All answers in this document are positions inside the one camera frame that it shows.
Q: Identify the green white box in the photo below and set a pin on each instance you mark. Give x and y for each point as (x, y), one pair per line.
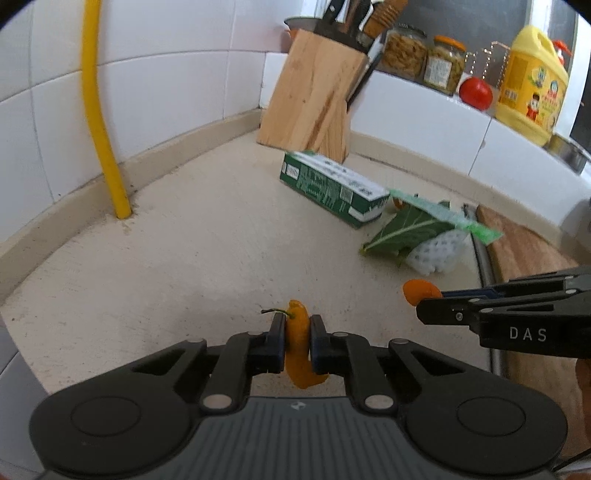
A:
(348, 195)

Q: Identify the dark green leafy vegetable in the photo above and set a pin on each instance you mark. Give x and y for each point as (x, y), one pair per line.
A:
(409, 227)

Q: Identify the black kitchen scissors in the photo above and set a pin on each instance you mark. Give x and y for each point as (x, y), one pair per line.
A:
(364, 80)

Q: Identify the wooden knife block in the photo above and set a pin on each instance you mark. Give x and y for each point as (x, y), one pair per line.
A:
(307, 111)

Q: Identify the red tomato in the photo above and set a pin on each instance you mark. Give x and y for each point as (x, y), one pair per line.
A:
(476, 93)

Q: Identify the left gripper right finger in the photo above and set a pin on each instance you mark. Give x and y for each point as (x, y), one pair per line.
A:
(367, 370)

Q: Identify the wooden cutting board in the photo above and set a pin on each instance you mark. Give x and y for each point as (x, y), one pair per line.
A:
(519, 253)

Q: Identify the steel bowl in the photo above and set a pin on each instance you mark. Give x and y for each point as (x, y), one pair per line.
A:
(569, 152)

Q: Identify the yellow pipe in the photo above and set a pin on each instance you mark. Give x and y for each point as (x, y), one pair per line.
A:
(93, 111)

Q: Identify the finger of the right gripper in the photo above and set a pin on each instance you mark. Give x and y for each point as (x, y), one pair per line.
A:
(473, 312)
(577, 279)

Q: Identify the black handled knife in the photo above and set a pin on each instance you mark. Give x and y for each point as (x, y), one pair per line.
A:
(334, 7)

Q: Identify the green snack packet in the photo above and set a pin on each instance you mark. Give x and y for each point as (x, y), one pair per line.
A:
(444, 214)

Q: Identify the glass jar orange lid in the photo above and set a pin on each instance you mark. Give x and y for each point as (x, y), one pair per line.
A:
(445, 65)

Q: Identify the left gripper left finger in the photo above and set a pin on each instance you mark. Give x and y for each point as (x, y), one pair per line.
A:
(232, 366)

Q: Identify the wooden handled knife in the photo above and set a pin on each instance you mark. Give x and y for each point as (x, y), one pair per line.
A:
(385, 14)

